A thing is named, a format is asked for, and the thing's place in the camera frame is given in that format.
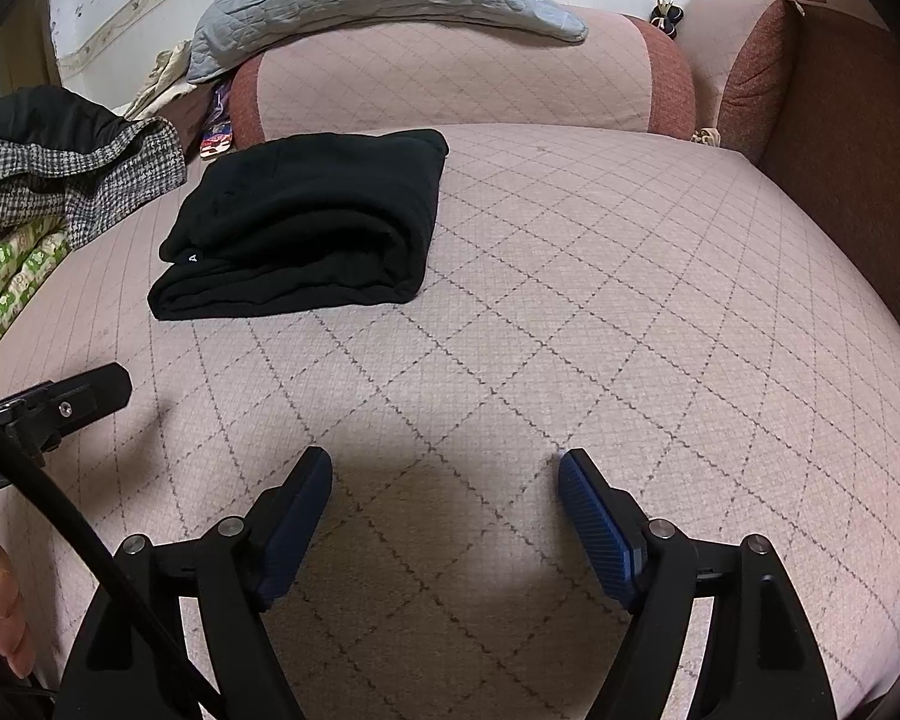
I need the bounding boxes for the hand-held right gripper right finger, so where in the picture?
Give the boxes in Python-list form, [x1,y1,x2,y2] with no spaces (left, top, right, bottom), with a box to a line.
[557,448,837,720]

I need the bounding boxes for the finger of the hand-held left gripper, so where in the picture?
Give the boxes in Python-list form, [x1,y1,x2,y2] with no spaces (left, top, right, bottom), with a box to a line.
[0,362,134,455]

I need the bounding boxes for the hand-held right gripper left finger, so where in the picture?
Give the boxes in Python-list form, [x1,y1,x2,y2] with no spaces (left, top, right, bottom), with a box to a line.
[56,446,334,720]

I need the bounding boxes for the black pants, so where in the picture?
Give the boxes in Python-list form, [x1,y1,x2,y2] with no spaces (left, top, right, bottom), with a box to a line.
[148,127,451,322]

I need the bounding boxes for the person's left hand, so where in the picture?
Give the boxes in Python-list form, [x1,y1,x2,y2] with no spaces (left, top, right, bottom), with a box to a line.
[0,540,36,681]

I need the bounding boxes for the green patterned cloth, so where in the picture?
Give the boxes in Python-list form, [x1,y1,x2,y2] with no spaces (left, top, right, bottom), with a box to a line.
[0,229,72,383]

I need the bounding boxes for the pink quilted sofa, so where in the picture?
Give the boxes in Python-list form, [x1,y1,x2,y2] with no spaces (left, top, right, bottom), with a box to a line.
[0,0,900,720]

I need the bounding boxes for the grey houndstooth garment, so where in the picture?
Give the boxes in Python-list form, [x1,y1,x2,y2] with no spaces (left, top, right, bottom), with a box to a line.
[0,118,188,250]

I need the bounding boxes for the black garment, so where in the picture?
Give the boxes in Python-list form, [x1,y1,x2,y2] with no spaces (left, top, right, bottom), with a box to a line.
[0,86,130,149]

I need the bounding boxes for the red white patterned item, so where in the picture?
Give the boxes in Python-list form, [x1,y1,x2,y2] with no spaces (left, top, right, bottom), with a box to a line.
[199,82,235,160]

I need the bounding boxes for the beige cloth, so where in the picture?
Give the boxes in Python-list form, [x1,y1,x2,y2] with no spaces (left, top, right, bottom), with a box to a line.
[124,43,230,121]

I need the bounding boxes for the pink bolster cushion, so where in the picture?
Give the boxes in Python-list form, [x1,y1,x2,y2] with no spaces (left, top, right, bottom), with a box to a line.
[229,4,698,160]

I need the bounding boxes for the pink red side cushion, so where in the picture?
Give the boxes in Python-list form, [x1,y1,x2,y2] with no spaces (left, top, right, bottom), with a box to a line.
[675,0,800,166]

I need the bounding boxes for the black cable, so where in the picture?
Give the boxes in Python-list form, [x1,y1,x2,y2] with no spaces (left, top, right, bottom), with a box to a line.
[0,409,227,720]

